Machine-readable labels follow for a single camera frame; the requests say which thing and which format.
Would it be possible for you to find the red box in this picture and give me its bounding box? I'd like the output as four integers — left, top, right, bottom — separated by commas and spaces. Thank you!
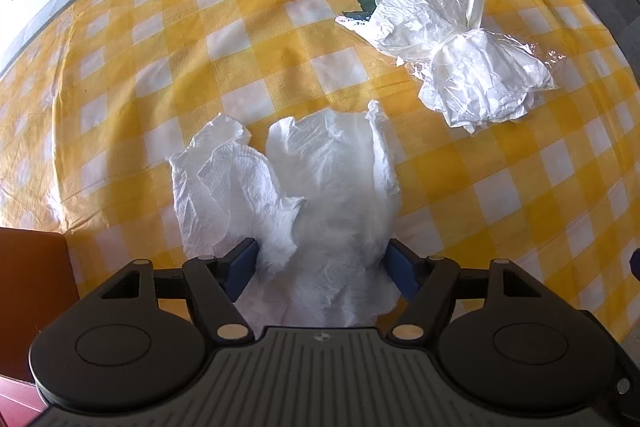
0, 377, 47, 427

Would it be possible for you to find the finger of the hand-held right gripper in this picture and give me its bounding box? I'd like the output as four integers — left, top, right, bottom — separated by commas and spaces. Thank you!
619, 249, 640, 281

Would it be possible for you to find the white plastic wrapped bundle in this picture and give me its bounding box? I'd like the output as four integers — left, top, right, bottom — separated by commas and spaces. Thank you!
335, 0, 564, 136

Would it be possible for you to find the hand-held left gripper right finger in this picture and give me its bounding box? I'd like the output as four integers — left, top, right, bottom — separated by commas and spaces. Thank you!
385, 237, 544, 343

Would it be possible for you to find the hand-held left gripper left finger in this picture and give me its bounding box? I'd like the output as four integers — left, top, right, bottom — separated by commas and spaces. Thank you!
100, 237, 261, 343

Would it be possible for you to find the yellow white checked cloth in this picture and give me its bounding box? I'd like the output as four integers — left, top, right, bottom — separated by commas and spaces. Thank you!
0, 0, 640, 344

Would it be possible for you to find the smooth white tissue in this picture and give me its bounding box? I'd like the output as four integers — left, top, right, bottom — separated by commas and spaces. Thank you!
240, 99, 404, 329

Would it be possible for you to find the orange cardboard box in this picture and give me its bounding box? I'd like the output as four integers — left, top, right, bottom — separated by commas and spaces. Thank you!
0, 227, 84, 389

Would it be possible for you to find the dark green leaf piece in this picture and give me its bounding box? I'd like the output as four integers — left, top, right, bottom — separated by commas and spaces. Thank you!
340, 0, 379, 20

